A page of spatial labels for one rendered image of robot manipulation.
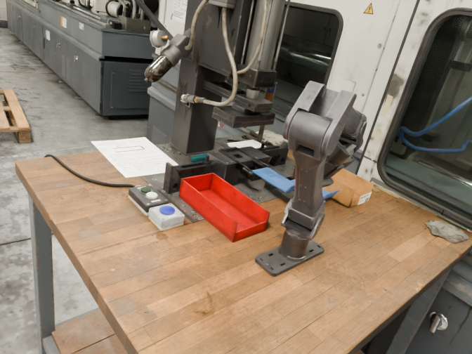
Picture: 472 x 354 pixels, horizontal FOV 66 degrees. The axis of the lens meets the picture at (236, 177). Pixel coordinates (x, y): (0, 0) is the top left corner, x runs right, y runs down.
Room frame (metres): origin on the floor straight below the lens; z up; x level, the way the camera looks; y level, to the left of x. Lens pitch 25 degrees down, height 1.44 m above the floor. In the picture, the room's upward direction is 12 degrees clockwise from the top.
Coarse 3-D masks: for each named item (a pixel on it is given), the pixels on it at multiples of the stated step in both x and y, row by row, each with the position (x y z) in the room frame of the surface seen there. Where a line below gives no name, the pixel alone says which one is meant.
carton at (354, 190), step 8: (336, 176) 1.27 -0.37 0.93; (344, 176) 1.25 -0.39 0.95; (352, 176) 1.23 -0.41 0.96; (336, 184) 1.14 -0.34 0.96; (344, 184) 1.12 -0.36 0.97; (352, 184) 1.22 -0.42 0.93; (360, 184) 1.20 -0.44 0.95; (368, 184) 1.18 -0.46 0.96; (344, 192) 1.11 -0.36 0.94; (352, 192) 1.09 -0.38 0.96; (360, 192) 1.19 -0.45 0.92; (368, 192) 1.18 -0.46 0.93; (336, 200) 1.12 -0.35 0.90; (344, 200) 1.11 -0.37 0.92; (352, 200) 1.09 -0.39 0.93; (360, 200) 1.14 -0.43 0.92; (368, 200) 1.18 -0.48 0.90
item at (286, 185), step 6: (264, 168) 1.06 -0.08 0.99; (264, 174) 1.01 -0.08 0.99; (276, 174) 1.03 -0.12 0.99; (270, 180) 0.98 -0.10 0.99; (276, 180) 0.99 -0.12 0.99; (282, 180) 1.00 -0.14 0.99; (288, 180) 1.01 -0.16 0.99; (282, 186) 0.96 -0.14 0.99; (288, 186) 0.97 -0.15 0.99; (294, 186) 0.93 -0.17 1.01
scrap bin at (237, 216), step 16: (192, 176) 0.97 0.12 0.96; (208, 176) 1.01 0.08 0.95; (192, 192) 0.89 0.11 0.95; (208, 192) 0.99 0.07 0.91; (224, 192) 0.97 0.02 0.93; (240, 192) 0.93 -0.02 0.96; (192, 208) 0.89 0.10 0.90; (208, 208) 0.84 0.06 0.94; (224, 208) 0.92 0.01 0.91; (240, 208) 0.92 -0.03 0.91; (256, 208) 0.88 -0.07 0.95; (224, 224) 0.79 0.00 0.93; (240, 224) 0.85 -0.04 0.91; (256, 224) 0.83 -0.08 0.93
